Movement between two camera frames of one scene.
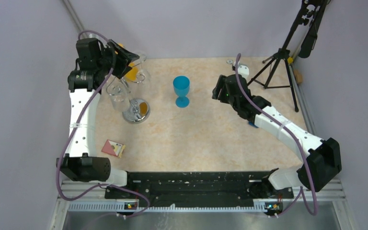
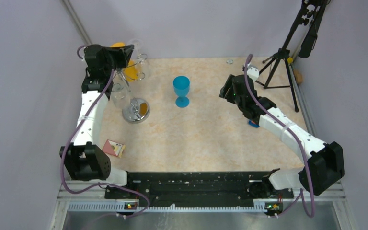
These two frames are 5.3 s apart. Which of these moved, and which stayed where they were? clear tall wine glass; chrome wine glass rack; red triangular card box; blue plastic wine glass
Moved: clear tall wine glass
Stayed: blue plastic wine glass; red triangular card box; chrome wine glass rack
